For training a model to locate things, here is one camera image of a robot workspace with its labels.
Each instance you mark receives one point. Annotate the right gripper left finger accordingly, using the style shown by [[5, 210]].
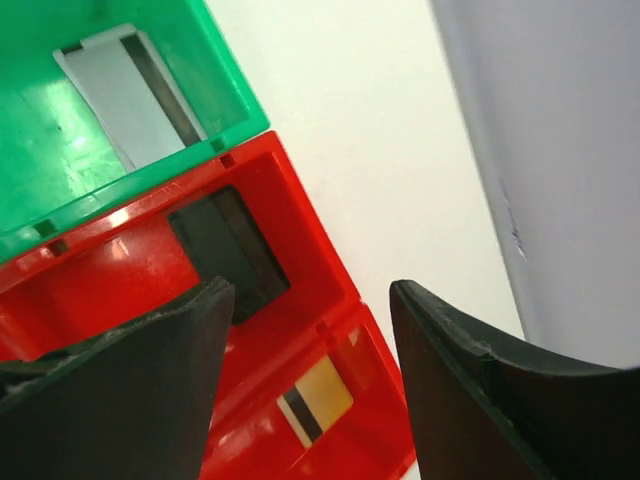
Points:
[[134, 402]]

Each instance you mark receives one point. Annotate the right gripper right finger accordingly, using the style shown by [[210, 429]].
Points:
[[484, 404]]

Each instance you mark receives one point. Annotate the black credit card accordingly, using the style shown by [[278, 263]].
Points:
[[222, 239]]

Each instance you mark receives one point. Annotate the silver credit card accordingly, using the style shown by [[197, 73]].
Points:
[[133, 94]]

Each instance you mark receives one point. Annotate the gold credit card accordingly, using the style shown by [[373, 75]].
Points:
[[315, 402]]

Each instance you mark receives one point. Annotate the right red plastic bin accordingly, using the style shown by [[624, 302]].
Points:
[[249, 437]]

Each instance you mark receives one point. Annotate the red plastic bin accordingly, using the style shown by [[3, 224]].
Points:
[[249, 437], [129, 261]]

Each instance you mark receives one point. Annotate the middle red plastic bin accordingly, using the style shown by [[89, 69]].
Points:
[[129, 261]]

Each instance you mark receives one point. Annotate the green plastic bin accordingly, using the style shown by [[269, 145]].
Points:
[[58, 168]]

